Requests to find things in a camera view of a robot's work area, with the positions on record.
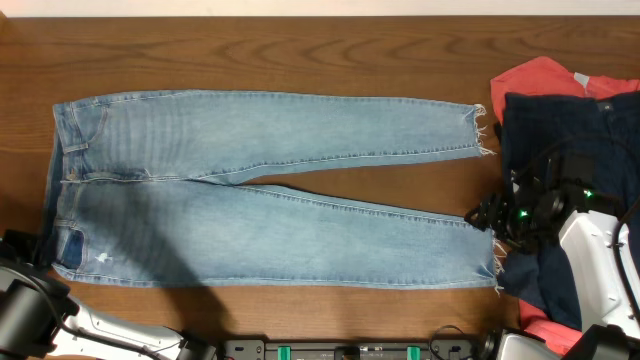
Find light blue denim jeans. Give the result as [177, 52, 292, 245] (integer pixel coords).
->
[43, 90, 497, 289]

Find black right camera cable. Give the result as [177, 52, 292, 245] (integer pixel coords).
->
[509, 132, 640, 326]

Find red folded garment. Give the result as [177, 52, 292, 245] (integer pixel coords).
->
[490, 56, 639, 124]

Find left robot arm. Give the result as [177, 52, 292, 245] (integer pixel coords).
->
[1, 230, 218, 360]

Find dark navy folded garment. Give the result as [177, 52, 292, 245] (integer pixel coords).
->
[498, 92, 639, 330]

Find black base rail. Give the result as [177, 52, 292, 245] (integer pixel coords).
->
[218, 338, 491, 360]

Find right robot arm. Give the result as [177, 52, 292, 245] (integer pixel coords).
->
[465, 153, 639, 360]

